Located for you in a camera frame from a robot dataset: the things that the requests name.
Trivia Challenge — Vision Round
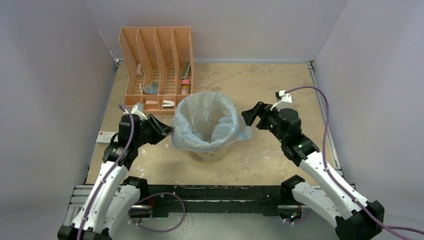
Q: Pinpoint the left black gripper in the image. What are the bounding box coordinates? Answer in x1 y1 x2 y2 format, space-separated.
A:
133 114 174 147

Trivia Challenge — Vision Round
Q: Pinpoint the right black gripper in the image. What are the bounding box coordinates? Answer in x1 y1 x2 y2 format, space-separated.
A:
241 101 287 144

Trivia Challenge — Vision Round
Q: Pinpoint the blue plastic trash bag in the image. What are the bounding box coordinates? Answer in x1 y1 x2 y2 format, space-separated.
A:
171 91 252 154

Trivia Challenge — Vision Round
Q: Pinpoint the beige capybara trash bin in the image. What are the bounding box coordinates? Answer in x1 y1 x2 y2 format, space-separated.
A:
189 146 230 163

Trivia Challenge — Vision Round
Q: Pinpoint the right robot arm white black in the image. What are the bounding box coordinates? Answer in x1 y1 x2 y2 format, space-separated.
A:
241 101 385 240

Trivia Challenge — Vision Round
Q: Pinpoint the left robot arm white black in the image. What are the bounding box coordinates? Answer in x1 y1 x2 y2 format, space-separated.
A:
57 112 174 240

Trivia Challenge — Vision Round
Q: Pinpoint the white stapler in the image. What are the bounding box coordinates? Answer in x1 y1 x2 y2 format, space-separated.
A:
161 100 175 110

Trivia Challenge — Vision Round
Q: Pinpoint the pink eraser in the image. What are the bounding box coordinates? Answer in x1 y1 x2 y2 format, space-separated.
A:
144 100 159 105

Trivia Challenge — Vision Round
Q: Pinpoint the pink cartoon bottle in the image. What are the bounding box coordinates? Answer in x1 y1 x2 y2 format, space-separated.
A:
180 79 191 95

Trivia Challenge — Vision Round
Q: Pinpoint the white red small box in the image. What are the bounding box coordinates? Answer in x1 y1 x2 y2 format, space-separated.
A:
96 131 118 144

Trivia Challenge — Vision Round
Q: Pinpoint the pink plastic file organizer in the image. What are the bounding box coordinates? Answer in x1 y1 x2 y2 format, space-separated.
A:
119 26 195 116

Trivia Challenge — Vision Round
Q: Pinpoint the grey pen case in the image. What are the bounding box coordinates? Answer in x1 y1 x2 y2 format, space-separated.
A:
180 61 191 79

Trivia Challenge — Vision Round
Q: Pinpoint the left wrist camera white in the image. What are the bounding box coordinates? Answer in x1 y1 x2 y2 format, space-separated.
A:
124 102 148 121

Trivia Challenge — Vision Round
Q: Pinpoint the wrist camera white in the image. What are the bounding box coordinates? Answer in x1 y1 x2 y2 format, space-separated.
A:
270 90 293 111
124 102 148 121

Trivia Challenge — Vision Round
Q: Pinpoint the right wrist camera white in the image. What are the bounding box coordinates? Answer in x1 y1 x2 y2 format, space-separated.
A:
270 90 293 111

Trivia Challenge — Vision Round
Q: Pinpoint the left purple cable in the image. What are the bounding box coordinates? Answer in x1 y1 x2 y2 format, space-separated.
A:
76 104 136 240

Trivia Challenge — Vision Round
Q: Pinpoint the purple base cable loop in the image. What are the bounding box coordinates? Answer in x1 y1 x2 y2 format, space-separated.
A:
127 192 186 234

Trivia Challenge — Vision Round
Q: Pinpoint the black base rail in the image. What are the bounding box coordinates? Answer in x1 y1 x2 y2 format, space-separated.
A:
116 180 314 219

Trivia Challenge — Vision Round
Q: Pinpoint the aluminium frame rail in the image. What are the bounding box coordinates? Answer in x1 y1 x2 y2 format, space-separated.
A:
57 185 141 240

